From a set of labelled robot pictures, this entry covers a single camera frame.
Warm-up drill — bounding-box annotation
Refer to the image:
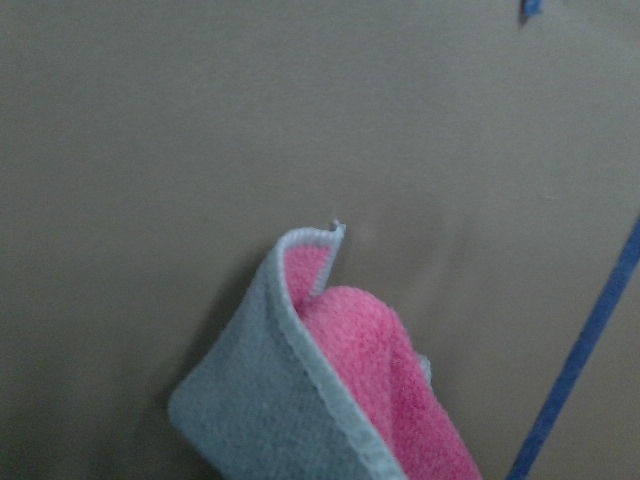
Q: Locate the pink and grey cloth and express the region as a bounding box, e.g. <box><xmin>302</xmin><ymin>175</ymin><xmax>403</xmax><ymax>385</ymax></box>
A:
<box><xmin>168</xmin><ymin>224</ymin><xmax>480</xmax><ymax>479</ymax></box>

